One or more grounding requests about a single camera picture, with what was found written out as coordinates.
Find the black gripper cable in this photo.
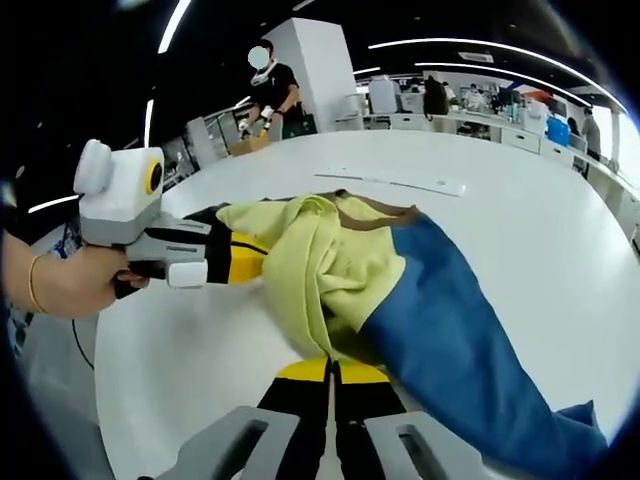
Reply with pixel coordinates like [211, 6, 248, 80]
[71, 317, 96, 371]

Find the yellow blue grey garment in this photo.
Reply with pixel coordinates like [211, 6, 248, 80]
[214, 188, 609, 480]

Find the dark bag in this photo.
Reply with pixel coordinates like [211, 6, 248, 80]
[282, 102, 319, 139]

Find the gold bracelet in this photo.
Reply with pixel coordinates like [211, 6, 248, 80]
[28, 253, 51, 315]

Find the long white workbench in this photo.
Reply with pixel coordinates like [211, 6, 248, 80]
[332, 112, 640, 201]

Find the brown cardboard box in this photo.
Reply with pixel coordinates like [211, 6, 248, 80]
[227, 134, 274, 157]

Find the blue container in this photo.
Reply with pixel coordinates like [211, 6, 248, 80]
[546, 115, 572, 146]

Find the white square column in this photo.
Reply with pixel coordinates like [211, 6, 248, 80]
[262, 17, 359, 134]

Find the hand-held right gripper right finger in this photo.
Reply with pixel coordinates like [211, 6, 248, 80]
[333, 360, 469, 480]

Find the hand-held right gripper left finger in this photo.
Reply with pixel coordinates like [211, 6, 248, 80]
[134, 355, 334, 480]

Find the person's left hand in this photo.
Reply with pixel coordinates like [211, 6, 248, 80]
[39, 243, 151, 317]

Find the blue white sign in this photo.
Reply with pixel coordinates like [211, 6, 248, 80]
[54, 224, 81, 257]

